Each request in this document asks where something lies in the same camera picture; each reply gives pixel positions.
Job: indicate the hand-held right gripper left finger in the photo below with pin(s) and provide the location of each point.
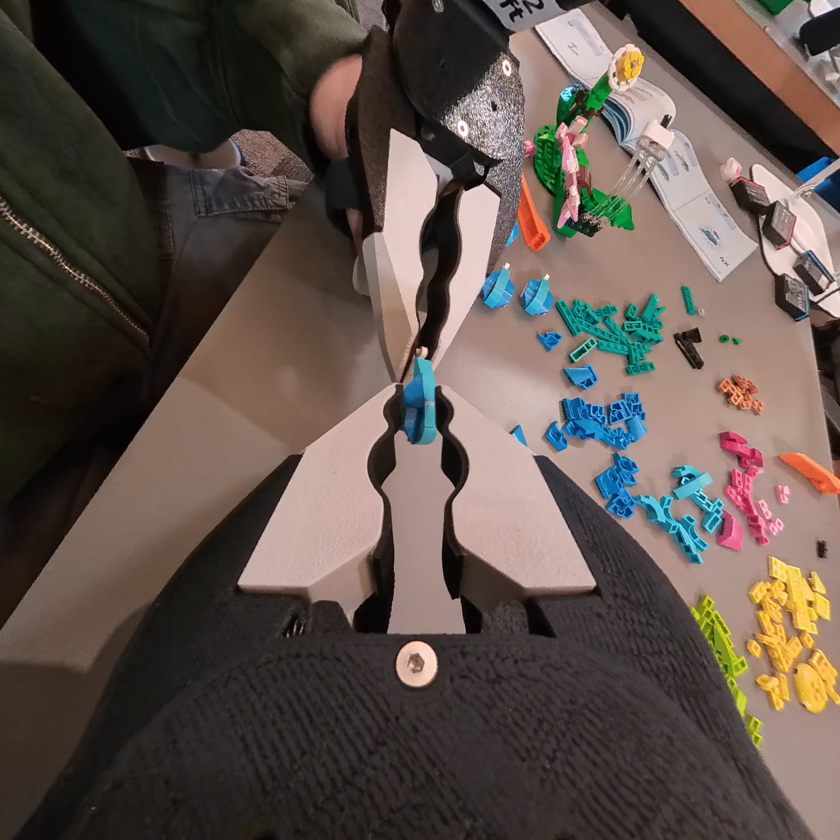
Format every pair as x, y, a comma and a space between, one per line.
308, 525

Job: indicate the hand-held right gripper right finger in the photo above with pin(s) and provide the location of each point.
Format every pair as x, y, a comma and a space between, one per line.
518, 525

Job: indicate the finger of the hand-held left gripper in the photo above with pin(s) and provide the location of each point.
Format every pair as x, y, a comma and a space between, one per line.
476, 236
394, 229

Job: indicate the small blue lego assembly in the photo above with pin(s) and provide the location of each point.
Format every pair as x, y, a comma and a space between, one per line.
418, 407

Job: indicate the person's left forearm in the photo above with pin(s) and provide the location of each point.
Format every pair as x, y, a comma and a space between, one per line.
197, 65

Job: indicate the blue curved lego assembly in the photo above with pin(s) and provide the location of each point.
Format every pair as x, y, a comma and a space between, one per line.
537, 296
497, 289

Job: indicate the blue lego wedge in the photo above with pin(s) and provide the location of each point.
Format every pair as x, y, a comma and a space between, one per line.
581, 377
550, 340
520, 436

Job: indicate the blue lego slope brick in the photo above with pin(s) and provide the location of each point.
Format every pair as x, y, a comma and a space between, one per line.
556, 436

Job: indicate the lego flower model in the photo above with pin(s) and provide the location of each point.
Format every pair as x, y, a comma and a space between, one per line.
577, 177

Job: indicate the pile of blue lego pieces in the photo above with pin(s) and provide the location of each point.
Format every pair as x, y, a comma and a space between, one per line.
607, 420

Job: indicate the pile of teal lego pieces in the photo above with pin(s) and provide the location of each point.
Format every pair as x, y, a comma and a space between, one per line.
610, 334

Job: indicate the pile of azure lego pieces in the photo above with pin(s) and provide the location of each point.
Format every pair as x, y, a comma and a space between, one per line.
689, 518

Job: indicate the single teal lego plate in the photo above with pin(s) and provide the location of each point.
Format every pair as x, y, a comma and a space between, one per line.
687, 300

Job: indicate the lego instruction booklet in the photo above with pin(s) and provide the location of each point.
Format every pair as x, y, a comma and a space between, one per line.
695, 197

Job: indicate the pile of pink lego pieces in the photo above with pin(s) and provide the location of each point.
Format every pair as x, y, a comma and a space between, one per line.
748, 499

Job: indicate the pile of lime lego pieces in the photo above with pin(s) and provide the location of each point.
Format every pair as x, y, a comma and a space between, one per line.
722, 640

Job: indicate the pile of coral lego pieces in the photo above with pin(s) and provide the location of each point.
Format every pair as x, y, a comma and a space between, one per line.
741, 394

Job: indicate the pile of yellow lego pieces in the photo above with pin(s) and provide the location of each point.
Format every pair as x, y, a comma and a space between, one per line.
797, 610

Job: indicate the person's left hand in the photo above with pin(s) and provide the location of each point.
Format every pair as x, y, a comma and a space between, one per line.
331, 111

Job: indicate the orange brick separator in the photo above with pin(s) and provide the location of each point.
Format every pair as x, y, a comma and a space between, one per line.
814, 474
533, 220

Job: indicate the grey pants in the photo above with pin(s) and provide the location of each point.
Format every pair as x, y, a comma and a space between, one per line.
210, 249

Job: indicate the black battery pack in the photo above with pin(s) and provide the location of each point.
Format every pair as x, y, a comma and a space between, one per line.
782, 224
814, 272
792, 298
751, 195

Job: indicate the brown wooden table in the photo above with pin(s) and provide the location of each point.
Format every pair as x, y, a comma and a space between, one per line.
774, 65

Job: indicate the green zip jacket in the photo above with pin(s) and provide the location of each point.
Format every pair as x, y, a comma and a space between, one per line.
59, 275

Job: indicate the white oval tray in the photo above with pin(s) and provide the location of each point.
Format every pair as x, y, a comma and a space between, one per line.
814, 233

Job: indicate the blue box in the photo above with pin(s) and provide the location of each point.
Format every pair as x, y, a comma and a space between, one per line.
820, 170

